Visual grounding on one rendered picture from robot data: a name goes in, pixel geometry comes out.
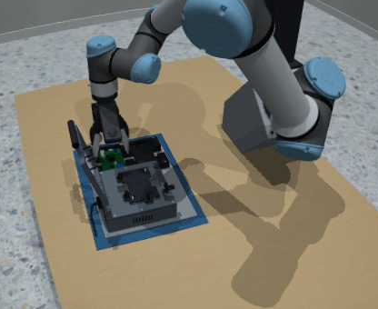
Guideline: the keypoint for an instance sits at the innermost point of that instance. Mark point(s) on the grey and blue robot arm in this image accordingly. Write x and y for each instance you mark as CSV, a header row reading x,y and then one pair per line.
x,y
224,29

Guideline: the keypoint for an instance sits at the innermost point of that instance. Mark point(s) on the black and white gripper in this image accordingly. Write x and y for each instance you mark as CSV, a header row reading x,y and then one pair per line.
x,y
96,129

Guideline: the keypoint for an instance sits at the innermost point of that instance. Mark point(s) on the green circuit board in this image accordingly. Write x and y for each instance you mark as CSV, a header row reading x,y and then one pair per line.
x,y
111,159

